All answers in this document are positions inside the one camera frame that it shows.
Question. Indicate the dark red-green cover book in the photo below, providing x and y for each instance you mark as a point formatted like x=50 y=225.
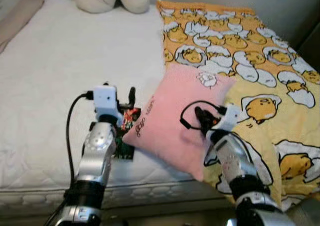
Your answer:
x=125 y=147

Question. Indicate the pink pillow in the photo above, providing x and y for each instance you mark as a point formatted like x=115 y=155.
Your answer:
x=170 y=116

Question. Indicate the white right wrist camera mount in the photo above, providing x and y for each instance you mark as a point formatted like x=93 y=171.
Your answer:
x=229 y=117

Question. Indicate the beige padded bed frame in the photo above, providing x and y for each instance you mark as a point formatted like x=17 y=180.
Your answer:
x=20 y=16

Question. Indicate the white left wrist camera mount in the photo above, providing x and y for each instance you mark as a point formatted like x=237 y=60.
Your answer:
x=106 y=98

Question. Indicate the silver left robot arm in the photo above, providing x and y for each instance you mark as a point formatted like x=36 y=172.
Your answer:
x=97 y=151

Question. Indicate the yellow egg-print blanket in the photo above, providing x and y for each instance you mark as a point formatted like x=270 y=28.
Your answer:
x=250 y=46

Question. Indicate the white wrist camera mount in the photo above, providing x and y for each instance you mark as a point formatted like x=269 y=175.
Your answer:
x=229 y=117
x=106 y=98

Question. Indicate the dark wardrobe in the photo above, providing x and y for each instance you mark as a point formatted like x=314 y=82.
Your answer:
x=310 y=48

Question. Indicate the white quilted mattress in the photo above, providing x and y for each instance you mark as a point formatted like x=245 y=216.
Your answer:
x=60 y=61

